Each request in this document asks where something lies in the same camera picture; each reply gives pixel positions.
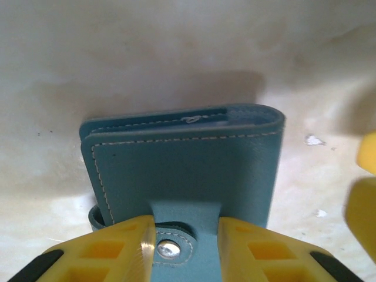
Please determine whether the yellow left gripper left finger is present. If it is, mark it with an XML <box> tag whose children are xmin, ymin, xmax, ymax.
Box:
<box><xmin>5</xmin><ymin>215</ymin><xmax>156</xmax><ymax>282</ymax></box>

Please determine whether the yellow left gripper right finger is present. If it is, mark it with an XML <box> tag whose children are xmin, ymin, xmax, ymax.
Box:
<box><xmin>217</xmin><ymin>216</ymin><xmax>367</xmax><ymax>282</ymax></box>

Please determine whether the blue leather card holder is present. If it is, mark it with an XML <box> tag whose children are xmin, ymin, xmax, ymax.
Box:
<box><xmin>79</xmin><ymin>102</ymin><xmax>287</xmax><ymax>282</ymax></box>

